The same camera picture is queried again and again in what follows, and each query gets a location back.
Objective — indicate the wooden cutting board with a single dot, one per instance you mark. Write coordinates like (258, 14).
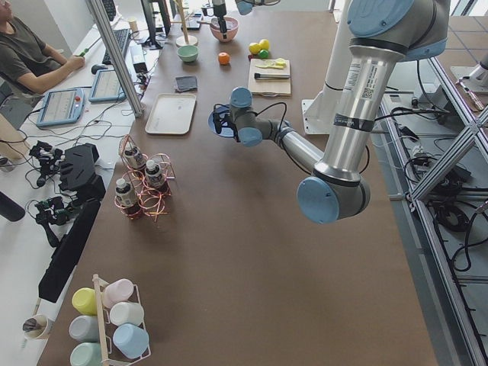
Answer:
(269, 87)

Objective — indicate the light blue cup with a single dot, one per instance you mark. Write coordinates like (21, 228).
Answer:
(131, 340)

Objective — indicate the white cup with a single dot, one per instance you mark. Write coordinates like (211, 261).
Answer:
(126, 312)

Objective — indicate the yellow lemon lower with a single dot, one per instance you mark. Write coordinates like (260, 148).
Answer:
(254, 48)

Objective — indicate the green lime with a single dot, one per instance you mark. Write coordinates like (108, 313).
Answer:
(263, 54)

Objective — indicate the tea bottle lower middle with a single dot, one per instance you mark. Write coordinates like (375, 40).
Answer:
(155, 178)

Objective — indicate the cream rabbit tray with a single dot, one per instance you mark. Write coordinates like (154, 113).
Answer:
(171, 114)

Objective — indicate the tea bottle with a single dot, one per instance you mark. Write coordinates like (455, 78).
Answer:
(155, 178)
(127, 199)
(135, 159)

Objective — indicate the wooden stand round base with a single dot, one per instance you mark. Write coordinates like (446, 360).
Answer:
(186, 39)

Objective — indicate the tea bottle outer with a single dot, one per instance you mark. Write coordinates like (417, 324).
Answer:
(127, 199)

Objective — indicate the mint green cup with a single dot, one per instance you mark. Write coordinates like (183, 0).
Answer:
(86, 354)

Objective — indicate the grey folded cloth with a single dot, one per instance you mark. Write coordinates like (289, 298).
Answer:
(185, 83)

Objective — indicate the lemon half thick slice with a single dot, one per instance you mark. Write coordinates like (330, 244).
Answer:
(280, 62)

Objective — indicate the steel cylinder black cap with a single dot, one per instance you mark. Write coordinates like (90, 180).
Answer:
(271, 76)

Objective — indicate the seated person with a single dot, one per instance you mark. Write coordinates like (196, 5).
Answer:
(27, 62)

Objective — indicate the tea bottle upper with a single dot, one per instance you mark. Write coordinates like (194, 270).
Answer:
(135, 159)

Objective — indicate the orange mandarin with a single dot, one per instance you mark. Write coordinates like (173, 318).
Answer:
(223, 59)

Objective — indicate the yellow lemon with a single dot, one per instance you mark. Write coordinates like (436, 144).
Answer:
(254, 48)
(264, 44)

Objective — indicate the copper wire bottle rack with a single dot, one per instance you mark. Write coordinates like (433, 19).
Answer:
(151, 200)

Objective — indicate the grey cup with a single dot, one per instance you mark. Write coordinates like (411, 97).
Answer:
(84, 329)

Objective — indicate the blue plate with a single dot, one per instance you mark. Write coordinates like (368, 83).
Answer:
(210, 124)

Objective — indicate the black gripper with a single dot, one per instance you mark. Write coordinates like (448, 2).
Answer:
(233, 129)
(220, 10)

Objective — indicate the yellow plastic knife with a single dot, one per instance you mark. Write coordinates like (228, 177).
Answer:
(260, 66)

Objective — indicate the blue teach pendant far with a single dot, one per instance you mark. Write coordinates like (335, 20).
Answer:
(106, 88)

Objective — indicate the yellow lemon upper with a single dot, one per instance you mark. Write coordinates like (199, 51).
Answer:
(264, 44)

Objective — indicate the paper cup with utensils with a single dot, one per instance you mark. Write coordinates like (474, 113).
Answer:
(37, 327)

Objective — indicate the blue teach pendant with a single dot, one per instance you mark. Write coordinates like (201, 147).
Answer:
(61, 107)
(106, 88)

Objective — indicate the yellow cup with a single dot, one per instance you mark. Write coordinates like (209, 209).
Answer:
(83, 300)

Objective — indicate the green bowl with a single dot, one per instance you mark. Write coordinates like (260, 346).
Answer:
(188, 53)

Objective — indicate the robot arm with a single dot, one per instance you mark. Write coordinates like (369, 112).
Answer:
(383, 34)
(243, 6)

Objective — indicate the white wire cup rack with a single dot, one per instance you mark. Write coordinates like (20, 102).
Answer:
(110, 354)

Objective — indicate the blue teach pendant near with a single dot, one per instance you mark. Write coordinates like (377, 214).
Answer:
(61, 107)

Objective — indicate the pink cup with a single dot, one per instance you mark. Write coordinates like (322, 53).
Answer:
(117, 292)

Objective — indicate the aluminium frame post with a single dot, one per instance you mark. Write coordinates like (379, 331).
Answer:
(118, 62)

